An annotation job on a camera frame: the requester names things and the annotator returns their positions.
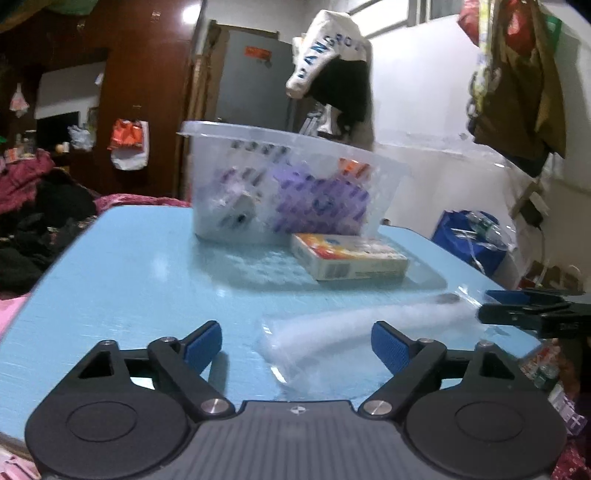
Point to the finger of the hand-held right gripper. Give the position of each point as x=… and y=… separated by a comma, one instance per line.
x=508, y=316
x=508, y=297

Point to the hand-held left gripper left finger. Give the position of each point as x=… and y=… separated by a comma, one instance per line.
x=203, y=344

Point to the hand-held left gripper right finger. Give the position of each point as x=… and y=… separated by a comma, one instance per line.
x=390, y=346

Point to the clear plastic bag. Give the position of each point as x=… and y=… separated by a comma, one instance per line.
x=295, y=381

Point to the orange box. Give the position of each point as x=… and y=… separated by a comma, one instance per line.
x=341, y=258

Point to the white plastic basket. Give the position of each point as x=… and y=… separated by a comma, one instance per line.
x=207, y=221

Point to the purple tissue pack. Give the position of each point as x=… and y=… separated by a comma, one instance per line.
x=318, y=203

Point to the small orange packet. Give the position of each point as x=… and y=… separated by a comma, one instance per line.
x=354, y=169

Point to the red packet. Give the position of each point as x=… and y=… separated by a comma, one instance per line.
x=545, y=369

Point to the clear water bottle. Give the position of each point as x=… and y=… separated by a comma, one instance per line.
x=485, y=228

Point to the blue tote bag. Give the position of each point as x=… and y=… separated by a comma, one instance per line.
x=450, y=235

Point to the black power adapter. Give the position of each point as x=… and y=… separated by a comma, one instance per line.
x=531, y=210

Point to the pink floral blanket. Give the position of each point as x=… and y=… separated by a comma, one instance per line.
x=11, y=316

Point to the black clothes pile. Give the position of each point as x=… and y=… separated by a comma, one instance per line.
x=41, y=230

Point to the olive hanging jacket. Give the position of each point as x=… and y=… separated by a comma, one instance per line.
x=517, y=92

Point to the red and white bag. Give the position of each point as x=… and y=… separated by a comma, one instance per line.
x=129, y=143

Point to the crumpled white plastic bag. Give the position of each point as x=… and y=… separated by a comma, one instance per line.
x=81, y=137

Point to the red plaid blanket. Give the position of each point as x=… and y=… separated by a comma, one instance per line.
x=23, y=180

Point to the grey door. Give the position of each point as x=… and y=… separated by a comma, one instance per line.
x=249, y=92

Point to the black hanging garment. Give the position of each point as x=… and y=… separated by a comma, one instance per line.
x=346, y=87

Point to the brown wooden wardrobe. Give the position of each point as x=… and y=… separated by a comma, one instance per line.
x=138, y=69

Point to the white hanging plastic bag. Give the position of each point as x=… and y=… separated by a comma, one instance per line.
x=19, y=99

